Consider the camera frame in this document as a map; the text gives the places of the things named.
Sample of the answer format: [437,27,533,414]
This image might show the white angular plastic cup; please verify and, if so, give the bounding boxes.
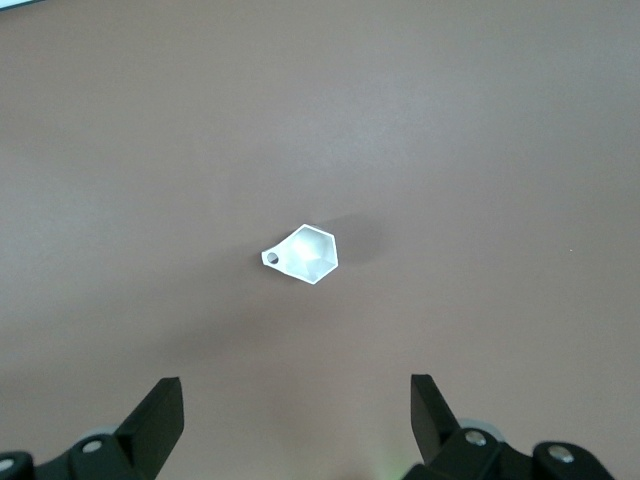
[260,223,341,286]

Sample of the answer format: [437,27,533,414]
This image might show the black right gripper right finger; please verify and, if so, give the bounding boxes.
[404,373,614,480]

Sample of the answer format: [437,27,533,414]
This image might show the brown table cover sheet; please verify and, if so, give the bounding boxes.
[0,0,640,480]

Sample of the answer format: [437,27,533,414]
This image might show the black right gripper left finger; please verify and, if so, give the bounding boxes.
[0,377,185,480]

